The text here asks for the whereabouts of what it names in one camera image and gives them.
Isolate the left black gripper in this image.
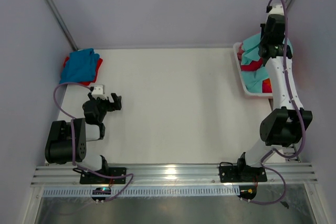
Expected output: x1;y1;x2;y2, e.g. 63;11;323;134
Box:
88;92;121;123

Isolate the teal t shirt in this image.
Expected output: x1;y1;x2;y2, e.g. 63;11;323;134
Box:
240;34;294;94

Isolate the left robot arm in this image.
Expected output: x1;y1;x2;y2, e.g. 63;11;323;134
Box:
45;93;122;183

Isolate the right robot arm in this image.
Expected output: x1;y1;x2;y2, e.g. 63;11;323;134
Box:
235;14;313;182

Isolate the salmon pink t shirt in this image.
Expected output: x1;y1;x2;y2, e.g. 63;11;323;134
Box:
237;44;245;61

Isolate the magenta t shirt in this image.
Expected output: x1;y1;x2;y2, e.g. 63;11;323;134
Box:
240;60;272;94

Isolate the red folded t shirt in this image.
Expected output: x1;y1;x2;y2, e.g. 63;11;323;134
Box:
63;56;103;86

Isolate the blue folded t shirt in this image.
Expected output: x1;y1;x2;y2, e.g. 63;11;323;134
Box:
59;48;100;84

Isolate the orange t shirt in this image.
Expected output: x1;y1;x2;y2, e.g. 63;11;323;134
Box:
263;78;271;86

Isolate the white plastic basket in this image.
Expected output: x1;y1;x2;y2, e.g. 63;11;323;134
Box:
233;42;273;99

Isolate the left black controller board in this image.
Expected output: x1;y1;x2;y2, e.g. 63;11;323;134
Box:
91;187;111;201

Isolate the black controller board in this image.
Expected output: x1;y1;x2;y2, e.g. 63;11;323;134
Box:
91;187;111;201
238;186;257;200

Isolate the right black controller board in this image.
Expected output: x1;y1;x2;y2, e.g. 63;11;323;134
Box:
238;186;257;200

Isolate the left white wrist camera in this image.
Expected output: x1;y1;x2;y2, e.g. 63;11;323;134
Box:
90;84;106;100

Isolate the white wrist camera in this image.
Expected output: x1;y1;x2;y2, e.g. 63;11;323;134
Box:
90;84;106;100
266;4;284;16

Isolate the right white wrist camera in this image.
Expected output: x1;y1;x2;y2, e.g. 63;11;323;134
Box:
266;4;284;16

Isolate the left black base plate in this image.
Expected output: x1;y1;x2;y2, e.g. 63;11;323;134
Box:
79;167;127;185

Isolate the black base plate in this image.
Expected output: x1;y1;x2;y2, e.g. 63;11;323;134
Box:
218;162;267;183
79;167;127;185

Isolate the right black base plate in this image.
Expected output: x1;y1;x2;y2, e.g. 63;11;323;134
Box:
218;162;267;183

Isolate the white slotted cable duct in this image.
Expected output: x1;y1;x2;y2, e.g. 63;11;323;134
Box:
42;185;239;198

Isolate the left corner frame post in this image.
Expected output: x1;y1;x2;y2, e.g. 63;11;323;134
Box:
44;0;78;51

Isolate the aluminium front rail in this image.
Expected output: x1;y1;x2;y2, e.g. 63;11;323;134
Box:
31;163;318;187

